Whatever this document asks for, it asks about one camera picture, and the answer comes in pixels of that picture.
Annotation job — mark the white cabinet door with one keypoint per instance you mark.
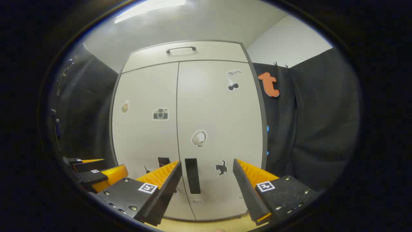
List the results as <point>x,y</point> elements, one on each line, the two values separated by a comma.
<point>219,119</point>
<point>145,87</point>

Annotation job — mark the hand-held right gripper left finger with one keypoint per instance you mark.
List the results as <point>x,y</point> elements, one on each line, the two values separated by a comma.
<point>167,190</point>

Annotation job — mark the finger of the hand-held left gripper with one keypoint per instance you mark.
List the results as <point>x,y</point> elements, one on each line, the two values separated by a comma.
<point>90,166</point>
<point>93,176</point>

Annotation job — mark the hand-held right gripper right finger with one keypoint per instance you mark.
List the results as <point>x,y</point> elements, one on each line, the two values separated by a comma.
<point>246,190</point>

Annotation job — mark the black backdrop cloth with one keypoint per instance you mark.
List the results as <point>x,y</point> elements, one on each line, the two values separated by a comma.
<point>322,122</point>
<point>83,106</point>

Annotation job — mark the white cabinet drawer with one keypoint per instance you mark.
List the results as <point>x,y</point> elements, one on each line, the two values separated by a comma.
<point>154,58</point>

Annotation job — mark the white double-door shoe cabinet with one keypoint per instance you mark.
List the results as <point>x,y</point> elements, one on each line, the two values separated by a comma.
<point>264,129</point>

